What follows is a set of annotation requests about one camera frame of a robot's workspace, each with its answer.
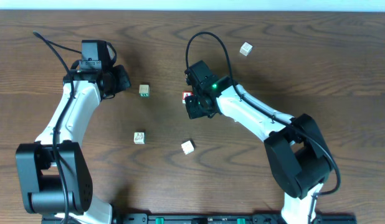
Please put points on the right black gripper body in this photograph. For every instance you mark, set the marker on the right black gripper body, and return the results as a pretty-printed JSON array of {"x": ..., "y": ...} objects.
[{"x": 194, "y": 109}]

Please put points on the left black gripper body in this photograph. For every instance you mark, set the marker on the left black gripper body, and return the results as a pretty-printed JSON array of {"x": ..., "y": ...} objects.
[{"x": 121, "y": 78}]

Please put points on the red letter A block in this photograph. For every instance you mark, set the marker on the red letter A block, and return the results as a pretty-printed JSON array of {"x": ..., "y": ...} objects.
[{"x": 185, "y": 95}]

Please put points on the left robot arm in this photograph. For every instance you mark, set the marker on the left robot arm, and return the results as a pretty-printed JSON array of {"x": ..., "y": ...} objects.
[{"x": 53, "y": 175}]

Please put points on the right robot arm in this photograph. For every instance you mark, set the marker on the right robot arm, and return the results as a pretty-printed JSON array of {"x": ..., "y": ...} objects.
[{"x": 299, "y": 159}]

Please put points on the white block green side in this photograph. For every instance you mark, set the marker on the white block green side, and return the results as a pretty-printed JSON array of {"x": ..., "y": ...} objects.
[{"x": 144, "y": 90}]

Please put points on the plain white tilted block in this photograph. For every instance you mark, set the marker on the plain white tilted block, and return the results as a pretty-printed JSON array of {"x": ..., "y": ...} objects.
[{"x": 187, "y": 147}]

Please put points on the white block picture face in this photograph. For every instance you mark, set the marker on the white block picture face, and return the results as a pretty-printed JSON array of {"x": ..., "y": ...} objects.
[{"x": 139, "y": 138}]

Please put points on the white block top right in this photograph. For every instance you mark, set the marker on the white block top right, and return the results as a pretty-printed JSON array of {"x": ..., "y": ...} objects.
[{"x": 246, "y": 49}]

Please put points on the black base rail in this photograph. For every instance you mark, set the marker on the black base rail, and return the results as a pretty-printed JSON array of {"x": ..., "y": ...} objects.
[{"x": 260, "y": 218}]

